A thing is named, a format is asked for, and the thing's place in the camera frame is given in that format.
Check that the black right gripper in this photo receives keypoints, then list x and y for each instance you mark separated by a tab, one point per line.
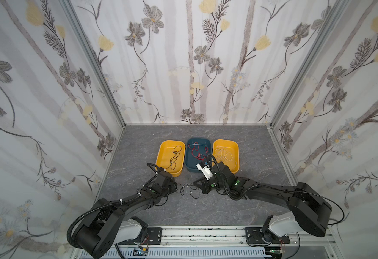
206	185

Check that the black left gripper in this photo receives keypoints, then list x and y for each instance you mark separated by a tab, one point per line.
170	185

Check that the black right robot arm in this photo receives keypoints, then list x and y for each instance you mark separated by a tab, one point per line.
308	211

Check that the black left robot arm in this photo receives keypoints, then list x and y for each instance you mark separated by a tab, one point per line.
95	230

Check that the right yellow plastic bin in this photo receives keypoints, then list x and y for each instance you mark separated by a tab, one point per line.
227	151

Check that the yellow plastic bin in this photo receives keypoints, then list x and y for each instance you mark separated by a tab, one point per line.
227	151
171	156

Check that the left yellow plastic bin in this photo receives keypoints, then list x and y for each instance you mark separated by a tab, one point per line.
171	156

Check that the teal plastic bin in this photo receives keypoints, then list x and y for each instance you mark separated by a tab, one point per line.
196	151

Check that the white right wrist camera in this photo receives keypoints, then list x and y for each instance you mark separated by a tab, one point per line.
205	169

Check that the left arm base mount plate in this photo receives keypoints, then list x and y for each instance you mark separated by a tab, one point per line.
149	236

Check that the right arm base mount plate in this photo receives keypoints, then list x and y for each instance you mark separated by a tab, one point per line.
256	237

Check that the white perforated cable duct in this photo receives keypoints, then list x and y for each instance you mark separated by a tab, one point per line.
196	253

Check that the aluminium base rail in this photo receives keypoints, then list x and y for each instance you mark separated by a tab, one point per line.
302	245

